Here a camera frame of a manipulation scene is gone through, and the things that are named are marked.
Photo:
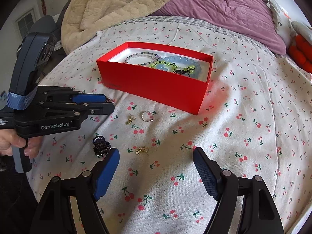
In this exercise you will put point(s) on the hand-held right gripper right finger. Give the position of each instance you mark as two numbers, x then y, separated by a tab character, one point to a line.
206	173

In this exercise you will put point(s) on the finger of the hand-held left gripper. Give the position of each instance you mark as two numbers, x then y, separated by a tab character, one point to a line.
91	98
97	108

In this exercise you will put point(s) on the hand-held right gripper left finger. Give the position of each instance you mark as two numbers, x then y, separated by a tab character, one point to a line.
107	173

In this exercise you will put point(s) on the red cardboard box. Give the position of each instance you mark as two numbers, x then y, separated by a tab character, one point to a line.
156	87

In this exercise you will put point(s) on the person's left hand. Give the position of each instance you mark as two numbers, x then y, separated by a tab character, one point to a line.
6	142

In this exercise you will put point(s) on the black hair claw clip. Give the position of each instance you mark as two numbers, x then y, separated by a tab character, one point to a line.
100	146

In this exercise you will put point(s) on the gold earring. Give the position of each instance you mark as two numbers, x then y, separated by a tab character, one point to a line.
130	120

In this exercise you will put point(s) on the white panelled window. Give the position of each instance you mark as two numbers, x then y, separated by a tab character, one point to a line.
25	20

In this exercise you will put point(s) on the gold dice charm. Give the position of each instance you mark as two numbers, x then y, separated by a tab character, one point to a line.
141	150

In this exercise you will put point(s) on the grey chair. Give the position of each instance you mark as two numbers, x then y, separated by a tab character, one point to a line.
58	22

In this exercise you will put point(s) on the cherry print bedsheet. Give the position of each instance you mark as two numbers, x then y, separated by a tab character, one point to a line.
170	139

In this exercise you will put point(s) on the beige quilted blanket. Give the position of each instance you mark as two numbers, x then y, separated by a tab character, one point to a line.
117	2

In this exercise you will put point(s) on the orange and white plush toy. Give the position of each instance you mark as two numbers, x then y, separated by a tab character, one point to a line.
301	51

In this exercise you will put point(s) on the purple duvet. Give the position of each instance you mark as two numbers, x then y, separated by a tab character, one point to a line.
226	7

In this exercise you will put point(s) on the white printed pillow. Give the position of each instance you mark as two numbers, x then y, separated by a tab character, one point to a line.
277	17

